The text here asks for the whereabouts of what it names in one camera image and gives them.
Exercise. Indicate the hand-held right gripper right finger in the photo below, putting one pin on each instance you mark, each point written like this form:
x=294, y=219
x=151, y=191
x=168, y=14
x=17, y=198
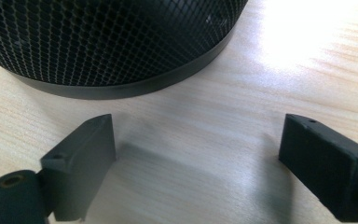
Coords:
x=329, y=168

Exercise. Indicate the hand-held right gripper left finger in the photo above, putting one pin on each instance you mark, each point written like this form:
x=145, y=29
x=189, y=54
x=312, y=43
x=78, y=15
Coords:
x=80, y=168

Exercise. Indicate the black metal mesh basket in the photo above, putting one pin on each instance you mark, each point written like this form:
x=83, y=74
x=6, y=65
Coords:
x=105, y=40

